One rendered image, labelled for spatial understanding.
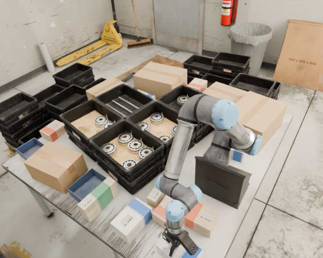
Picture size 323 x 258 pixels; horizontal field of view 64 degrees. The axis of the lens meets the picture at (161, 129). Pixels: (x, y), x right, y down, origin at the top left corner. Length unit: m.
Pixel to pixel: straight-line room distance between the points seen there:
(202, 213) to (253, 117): 0.77
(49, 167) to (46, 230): 0.93
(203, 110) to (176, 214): 0.43
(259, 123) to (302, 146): 1.37
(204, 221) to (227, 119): 0.61
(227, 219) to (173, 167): 0.53
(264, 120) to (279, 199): 0.95
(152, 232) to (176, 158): 0.51
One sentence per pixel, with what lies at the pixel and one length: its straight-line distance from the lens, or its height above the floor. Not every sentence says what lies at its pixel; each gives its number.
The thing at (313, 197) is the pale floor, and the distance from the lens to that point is 2.71.
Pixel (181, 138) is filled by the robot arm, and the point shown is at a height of 1.25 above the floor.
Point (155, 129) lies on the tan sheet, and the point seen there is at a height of 0.83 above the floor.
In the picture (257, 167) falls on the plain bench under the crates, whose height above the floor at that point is 0.70.
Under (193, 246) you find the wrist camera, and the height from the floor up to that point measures 0.90.
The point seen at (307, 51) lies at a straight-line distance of 4.09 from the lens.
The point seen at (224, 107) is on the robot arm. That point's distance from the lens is 1.03.
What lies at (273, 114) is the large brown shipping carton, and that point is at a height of 0.90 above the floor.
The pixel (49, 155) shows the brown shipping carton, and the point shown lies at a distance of 1.81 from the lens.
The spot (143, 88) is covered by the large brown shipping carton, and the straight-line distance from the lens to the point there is 2.38.
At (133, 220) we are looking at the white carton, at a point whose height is 0.79.
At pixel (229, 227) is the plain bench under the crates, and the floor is 0.70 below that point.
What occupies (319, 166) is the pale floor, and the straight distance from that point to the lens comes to 3.00.
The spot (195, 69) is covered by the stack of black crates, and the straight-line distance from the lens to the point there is 3.43.
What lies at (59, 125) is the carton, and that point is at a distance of 2.19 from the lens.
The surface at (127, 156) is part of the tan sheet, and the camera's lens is 1.67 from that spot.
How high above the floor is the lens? 2.02
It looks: 40 degrees down
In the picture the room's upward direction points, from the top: 5 degrees counter-clockwise
